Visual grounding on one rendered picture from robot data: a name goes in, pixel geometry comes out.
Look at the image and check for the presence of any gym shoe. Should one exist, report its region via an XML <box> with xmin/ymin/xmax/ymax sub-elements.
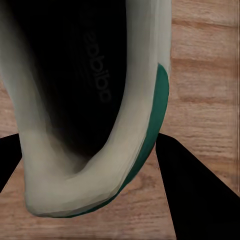
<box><xmin>0</xmin><ymin>0</ymin><xmax>172</xmax><ymax>218</ymax></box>

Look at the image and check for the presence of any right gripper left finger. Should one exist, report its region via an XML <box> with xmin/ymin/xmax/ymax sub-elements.
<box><xmin>0</xmin><ymin>133</ymin><xmax>23</xmax><ymax>193</ymax></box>

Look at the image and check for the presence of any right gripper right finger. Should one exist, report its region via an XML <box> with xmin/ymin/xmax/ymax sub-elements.
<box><xmin>155</xmin><ymin>133</ymin><xmax>240</xmax><ymax>240</ymax></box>

